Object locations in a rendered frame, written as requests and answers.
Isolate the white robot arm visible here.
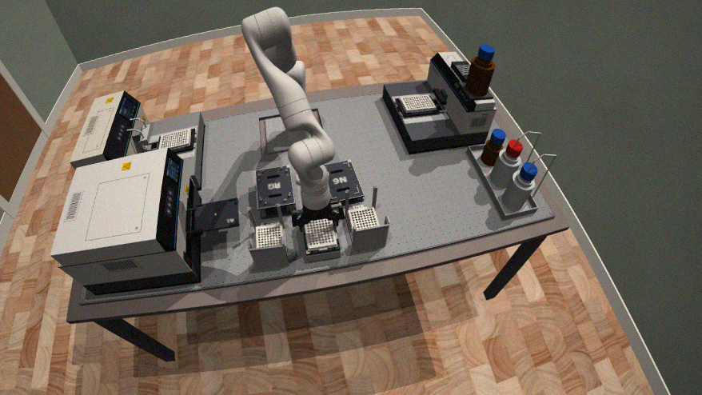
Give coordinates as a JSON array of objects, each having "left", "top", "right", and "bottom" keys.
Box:
[{"left": 241, "top": 7, "right": 335, "bottom": 210}]

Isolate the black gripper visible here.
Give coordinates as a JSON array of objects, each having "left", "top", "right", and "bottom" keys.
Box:
[{"left": 292, "top": 201, "right": 345, "bottom": 233}]

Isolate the red bottle cap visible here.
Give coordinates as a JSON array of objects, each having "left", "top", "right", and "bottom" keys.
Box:
[{"left": 506, "top": 140, "right": 523, "bottom": 157}]

